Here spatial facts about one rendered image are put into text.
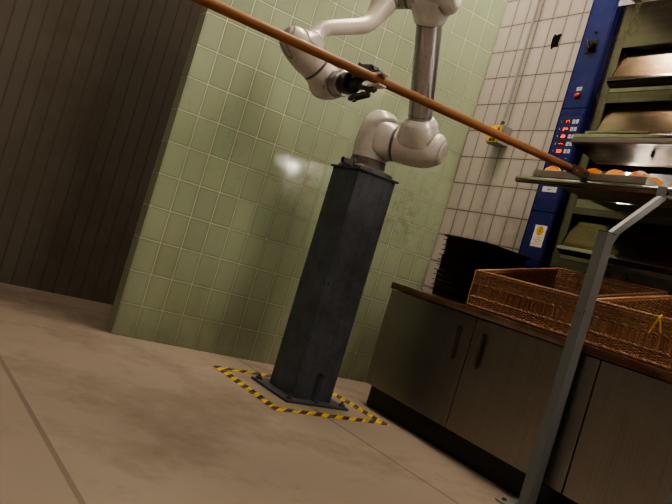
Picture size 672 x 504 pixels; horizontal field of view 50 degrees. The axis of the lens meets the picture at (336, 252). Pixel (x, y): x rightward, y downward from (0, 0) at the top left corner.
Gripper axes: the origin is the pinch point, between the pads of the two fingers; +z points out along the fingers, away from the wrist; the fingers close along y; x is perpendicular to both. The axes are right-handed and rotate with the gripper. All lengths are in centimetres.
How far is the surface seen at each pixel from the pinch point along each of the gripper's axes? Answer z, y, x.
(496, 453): 16, 108, -82
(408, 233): -123, 36, -118
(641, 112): -14, -39, -139
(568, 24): -71, -85, -137
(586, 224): -25, 13, -139
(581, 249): -18, 25, -132
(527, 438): 27, 98, -82
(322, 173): -123, 21, -56
